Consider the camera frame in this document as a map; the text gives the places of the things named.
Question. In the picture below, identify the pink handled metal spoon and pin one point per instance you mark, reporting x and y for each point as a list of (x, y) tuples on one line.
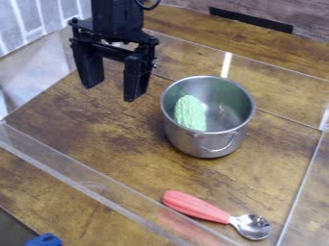
[(250, 225)]

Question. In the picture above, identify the black bar on wall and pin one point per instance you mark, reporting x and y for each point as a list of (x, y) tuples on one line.
[(249, 19)]

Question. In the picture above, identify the blue object at corner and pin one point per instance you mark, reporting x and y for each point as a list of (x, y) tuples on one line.
[(44, 240)]

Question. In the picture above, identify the stainless steel pot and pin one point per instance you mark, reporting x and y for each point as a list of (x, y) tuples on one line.
[(228, 108)]

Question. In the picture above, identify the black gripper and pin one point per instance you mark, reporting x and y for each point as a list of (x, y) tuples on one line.
[(113, 34)]

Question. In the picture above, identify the green knitted toy vegetable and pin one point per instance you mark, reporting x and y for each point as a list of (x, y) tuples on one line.
[(190, 113)]

